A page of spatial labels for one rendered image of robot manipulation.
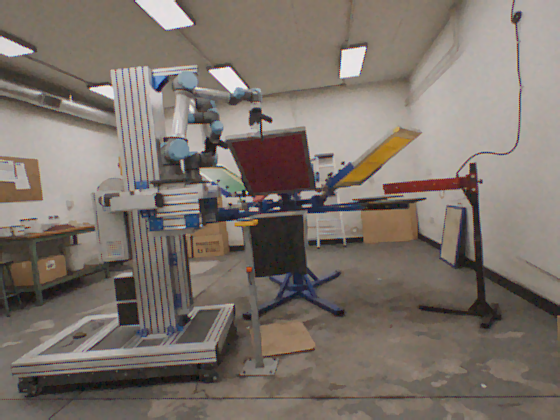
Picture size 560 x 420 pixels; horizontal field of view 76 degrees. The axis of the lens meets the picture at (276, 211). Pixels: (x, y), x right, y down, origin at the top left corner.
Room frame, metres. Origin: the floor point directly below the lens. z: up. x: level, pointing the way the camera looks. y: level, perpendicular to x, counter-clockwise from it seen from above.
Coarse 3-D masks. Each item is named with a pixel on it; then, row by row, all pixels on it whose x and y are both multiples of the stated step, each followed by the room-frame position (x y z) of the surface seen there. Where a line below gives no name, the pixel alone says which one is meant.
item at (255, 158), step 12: (240, 144) 2.66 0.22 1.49; (252, 144) 2.66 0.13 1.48; (264, 144) 2.66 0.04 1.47; (240, 156) 2.78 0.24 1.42; (252, 156) 2.78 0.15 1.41; (264, 156) 2.78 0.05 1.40; (252, 168) 2.92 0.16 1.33; (264, 168) 2.92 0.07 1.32; (252, 180) 3.06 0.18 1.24; (264, 180) 3.06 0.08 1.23; (276, 180) 3.06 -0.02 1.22
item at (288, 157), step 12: (276, 144) 2.66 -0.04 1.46; (288, 144) 2.66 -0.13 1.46; (300, 144) 2.66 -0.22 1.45; (276, 156) 2.78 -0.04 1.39; (288, 156) 2.78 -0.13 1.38; (300, 156) 2.78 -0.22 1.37; (276, 168) 2.92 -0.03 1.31; (288, 168) 2.92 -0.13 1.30; (300, 168) 2.92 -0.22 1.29; (288, 180) 3.06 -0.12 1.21; (300, 180) 3.06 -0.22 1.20
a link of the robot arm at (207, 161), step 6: (198, 102) 2.68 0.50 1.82; (204, 102) 2.70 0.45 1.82; (210, 102) 2.71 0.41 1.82; (198, 108) 2.71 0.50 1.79; (204, 108) 2.71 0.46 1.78; (210, 108) 2.73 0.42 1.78; (204, 126) 2.75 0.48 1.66; (204, 132) 2.76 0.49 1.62; (204, 138) 2.77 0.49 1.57; (204, 144) 2.78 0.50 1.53; (204, 156) 2.78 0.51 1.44; (216, 156) 2.81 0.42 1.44; (204, 162) 2.78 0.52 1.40; (210, 162) 2.80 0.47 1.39; (216, 162) 2.82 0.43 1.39
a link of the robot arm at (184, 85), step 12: (180, 84) 2.18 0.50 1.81; (192, 84) 2.19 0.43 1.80; (180, 96) 2.19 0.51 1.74; (192, 96) 2.23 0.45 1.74; (180, 108) 2.18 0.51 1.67; (180, 120) 2.17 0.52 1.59; (180, 132) 2.16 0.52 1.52; (168, 144) 2.15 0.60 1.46; (180, 144) 2.13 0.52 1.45; (168, 156) 2.18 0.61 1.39; (180, 156) 2.14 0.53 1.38
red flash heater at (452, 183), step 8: (464, 176) 2.81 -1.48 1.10; (384, 184) 2.99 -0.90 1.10; (392, 184) 2.94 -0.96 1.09; (400, 184) 2.90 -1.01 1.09; (408, 184) 2.86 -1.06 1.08; (416, 184) 2.83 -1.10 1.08; (424, 184) 2.79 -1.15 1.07; (432, 184) 2.75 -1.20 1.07; (440, 184) 2.72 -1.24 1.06; (448, 184) 2.68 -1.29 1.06; (456, 184) 2.65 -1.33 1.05; (464, 184) 2.73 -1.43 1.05; (392, 192) 2.95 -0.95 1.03; (400, 192) 2.91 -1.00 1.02; (408, 192) 2.87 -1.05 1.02
